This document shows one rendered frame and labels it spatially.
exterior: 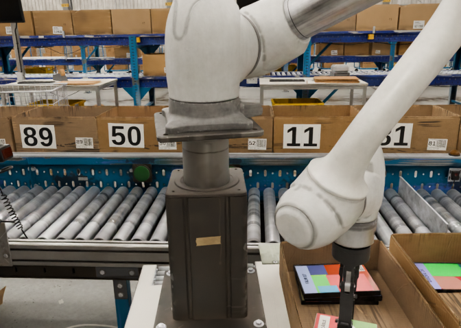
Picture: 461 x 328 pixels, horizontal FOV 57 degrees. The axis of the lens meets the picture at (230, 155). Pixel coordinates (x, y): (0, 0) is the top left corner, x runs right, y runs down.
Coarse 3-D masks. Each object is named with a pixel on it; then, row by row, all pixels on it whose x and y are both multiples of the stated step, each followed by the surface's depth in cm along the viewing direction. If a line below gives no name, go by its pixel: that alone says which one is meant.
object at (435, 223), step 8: (400, 176) 178; (400, 184) 178; (408, 184) 169; (400, 192) 178; (408, 192) 168; (416, 192) 161; (408, 200) 168; (416, 200) 160; (424, 200) 153; (416, 208) 160; (424, 208) 152; (432, 208) 146; (424, 216) 152; (432, 216) 145; (440, 216) 140; (432, 224) 145; (440, 224) 139; (448, 224) 135; (432, 232) 145; (440, 232) 139
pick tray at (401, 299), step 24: (288, 264) 118; (384, 264) 113; (288, 288) 99; (384, 288) 110; (408, 288) 98; (288, 312) 100; (312, 312) 101; (336, 312) 101; (360, 312) 101; (384, 312) 101; (408, 312) 98; (432, 312) 87
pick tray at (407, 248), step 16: (400, 240) 120; (416, 240) 120; (432, 240) 120; (448, 240) 120; (400, 256) 113; (416, 256) 122; (432, 256) 122; (448, 256) 122; (416, 272) 102; (432, 288) 95; (432, 304) 95; (448, 304) 103; (448, 320) 88
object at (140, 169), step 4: (136, 168) 185; (140, 168) 185; (144, 168) 185; (136, 172) 185; (140, 172) 185; (144, 172) 185; (148, 172) 185; (136, 176) 186; (140, 176) 186; (144, 176) 186; (148, 176) 186; (140, 180) 186; (144, 180) 186
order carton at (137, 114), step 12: (120, 108) 215; (132, 108) 215; (144, 108) 214; (156, 108) 214; (108, 120) 187; (120, 120) 187; (132, 120) 187; (144, 120) 186; (144, 132) 188; (108, 144) 191; (144, 144) 190; (156, 144) 189; (180, 144) 189
